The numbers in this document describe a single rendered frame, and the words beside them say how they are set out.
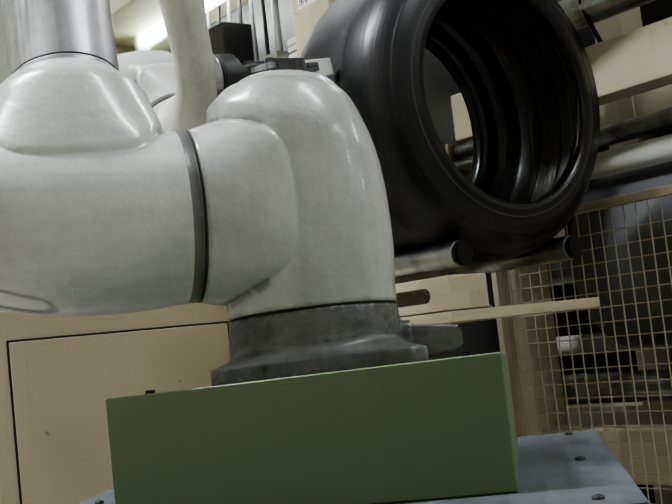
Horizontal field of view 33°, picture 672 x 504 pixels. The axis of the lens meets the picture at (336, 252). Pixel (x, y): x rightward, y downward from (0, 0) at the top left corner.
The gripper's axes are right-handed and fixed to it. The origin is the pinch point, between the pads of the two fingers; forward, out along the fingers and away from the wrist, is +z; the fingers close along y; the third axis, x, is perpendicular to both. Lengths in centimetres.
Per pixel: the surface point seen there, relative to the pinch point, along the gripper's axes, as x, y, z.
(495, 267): 41, 9, 40
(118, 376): 45, 54, -22
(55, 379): 43, 54, -35
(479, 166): 20, 16, 49
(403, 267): 36.4, 2.9, 12.1
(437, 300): 42.8, -7.7, 8.8
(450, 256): 36.0, -9.7, 12.1
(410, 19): -4.2, -11.7, 13.3
